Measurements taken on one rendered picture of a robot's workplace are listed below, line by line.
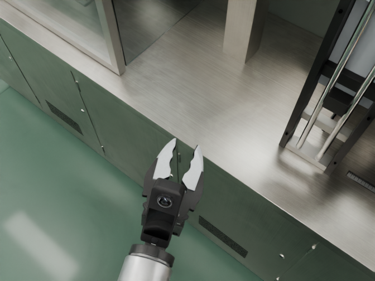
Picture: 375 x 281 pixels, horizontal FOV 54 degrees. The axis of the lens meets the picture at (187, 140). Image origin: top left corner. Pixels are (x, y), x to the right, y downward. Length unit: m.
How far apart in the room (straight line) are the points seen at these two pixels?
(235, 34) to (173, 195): 0.75
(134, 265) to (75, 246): 1.38
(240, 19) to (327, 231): 0.63
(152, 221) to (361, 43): 0.51
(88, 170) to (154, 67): 1.00
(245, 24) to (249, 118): 0.28
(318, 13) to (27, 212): 1.63
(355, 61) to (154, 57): 0.67
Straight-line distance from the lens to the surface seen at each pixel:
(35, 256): 1.99
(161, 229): 0.56
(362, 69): 0.82
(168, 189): 0.51
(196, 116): 1.09
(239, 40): 1.18
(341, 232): 1.01
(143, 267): 0.56
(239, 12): 1.12
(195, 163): 0.63
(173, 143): 0.64
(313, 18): 1.36
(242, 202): 1.17
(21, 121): 2.38
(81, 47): 1.28
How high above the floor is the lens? 1.79
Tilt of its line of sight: 59 degrees down
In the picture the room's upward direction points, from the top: straight up
